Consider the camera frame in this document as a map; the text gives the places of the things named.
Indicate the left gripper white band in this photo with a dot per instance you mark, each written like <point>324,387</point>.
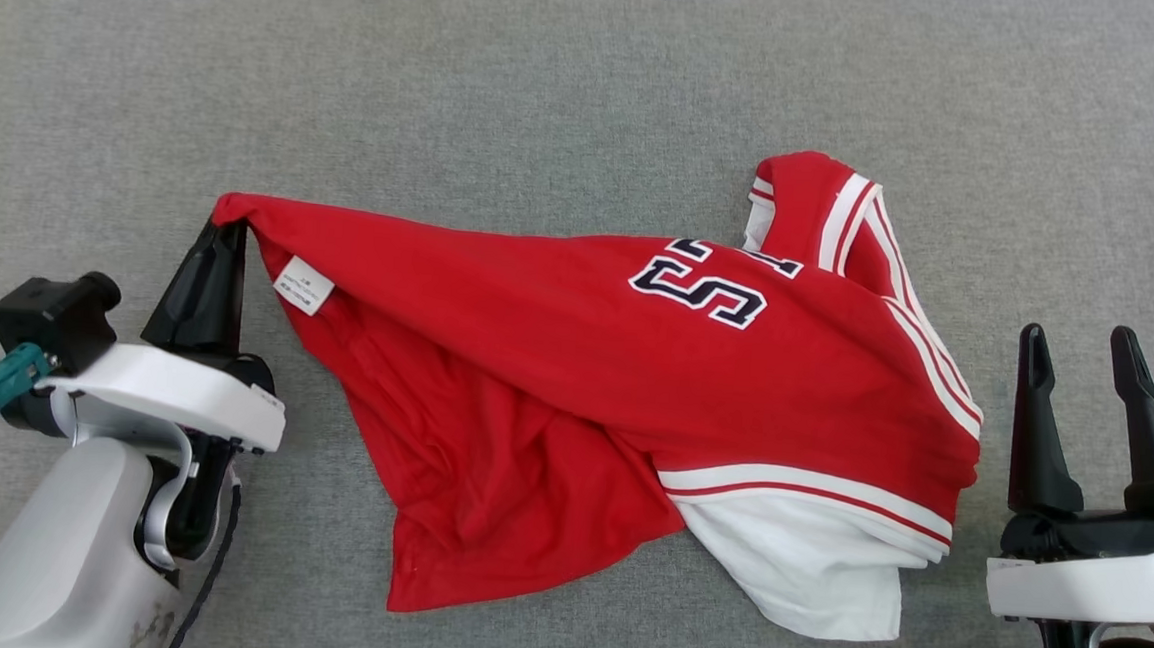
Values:
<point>162,394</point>

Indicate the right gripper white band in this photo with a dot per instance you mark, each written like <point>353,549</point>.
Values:
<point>1092,586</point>

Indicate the red jersey with white trim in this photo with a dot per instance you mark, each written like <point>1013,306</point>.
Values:
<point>535,362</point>

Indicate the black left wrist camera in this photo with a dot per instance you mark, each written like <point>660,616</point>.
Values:
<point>46,317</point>

